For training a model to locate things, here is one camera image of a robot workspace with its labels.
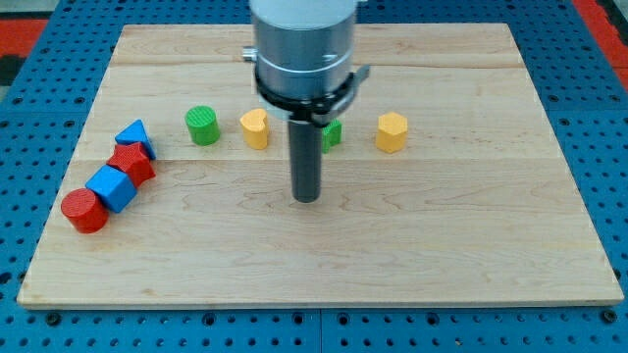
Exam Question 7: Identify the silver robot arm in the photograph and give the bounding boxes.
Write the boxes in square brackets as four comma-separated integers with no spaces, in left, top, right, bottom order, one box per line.
[249,0,370,126]

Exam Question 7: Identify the blue triangle block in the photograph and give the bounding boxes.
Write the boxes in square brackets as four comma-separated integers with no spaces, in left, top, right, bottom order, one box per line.
[115,120,156,160]

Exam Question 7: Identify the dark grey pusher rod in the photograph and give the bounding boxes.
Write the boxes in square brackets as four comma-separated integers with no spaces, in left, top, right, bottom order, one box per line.
[288,121,323,203]

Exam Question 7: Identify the green star block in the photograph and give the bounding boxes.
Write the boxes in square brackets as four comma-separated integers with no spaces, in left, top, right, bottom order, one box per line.
[322,120,342,154]

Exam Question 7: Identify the yellow heart block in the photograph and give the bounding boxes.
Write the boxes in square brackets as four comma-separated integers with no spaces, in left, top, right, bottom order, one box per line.
[239,108,269,150]

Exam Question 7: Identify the yellow hexagon block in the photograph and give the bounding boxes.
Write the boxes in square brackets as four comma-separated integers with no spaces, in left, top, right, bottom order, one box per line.
[375,112,408,153]

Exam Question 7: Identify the green cylinder block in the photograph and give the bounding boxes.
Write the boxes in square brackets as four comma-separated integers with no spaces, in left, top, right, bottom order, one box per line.
[184,106,221,146]

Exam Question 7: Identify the wooden board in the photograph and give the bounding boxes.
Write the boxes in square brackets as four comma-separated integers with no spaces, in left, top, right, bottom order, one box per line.
[18,24,624,310]

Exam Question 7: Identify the red star block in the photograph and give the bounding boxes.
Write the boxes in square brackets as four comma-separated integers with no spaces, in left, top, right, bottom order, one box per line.
[107,142,156,188]

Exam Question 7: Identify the blue cube block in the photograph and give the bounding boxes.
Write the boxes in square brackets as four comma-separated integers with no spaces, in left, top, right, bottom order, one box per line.
[85,165,137,213]

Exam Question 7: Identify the red cylinder block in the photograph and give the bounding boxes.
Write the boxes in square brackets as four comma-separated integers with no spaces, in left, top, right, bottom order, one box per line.
[61,188,109,233]

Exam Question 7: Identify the black clamp ring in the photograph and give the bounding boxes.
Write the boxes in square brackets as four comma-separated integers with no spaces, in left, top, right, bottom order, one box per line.
[253,64,372,128]

